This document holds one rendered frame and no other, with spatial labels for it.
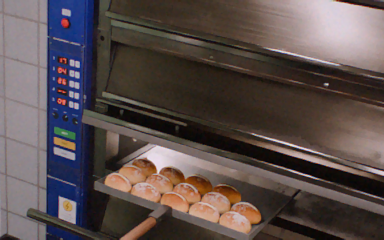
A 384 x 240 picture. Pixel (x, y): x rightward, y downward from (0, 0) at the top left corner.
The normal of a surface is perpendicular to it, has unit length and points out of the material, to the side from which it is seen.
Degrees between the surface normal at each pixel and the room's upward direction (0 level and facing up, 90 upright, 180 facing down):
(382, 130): 70
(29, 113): 90
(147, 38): 90
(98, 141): 90
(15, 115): 90
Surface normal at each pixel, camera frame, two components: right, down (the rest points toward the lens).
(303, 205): 0.10, -0.91
